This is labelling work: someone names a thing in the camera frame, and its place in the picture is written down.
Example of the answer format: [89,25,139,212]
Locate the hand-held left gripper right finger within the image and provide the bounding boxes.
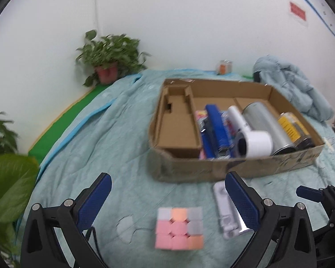
[225,171,317,268]

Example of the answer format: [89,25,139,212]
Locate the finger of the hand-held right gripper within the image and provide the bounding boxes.
[296,185,335,224]
[313,223,335,260]

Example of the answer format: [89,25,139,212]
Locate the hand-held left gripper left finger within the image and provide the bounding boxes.
[20,172,112,268]

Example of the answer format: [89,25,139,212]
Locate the white folding stand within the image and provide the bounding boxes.
[213,180,253,240]

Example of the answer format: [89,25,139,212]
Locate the cardboard box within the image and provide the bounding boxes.
[148,78,326,183]

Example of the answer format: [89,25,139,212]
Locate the yellow label clear jar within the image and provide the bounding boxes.
[277,112,316,150]

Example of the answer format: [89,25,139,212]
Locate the pastel puzzle cube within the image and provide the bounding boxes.
[155,207,205,251]

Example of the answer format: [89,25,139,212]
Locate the colourful board game box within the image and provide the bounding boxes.
[195,110,238,159]

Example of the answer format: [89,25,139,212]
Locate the silver metal can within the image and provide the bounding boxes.
[241,102,296,156]

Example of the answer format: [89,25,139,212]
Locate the teal quilted blanket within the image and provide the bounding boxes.
[15,67,335,268]

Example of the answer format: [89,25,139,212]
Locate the green mat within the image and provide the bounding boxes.
[28,85,109,159]

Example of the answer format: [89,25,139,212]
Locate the large leafy plant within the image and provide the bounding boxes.
[0,112,40,268]

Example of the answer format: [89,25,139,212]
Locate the light blue puffer jacket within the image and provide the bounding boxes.
[253,55,335,122]

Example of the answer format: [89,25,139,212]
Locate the small orange glass jar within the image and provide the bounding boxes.
[216,59,233,75]

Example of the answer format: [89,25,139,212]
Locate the small potted plant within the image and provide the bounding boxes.
[75,30,151,87]

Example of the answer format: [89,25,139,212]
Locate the red wall sign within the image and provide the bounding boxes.
[289,1,309,27]

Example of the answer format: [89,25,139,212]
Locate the white wall cable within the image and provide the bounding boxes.
[93,0,99,34]

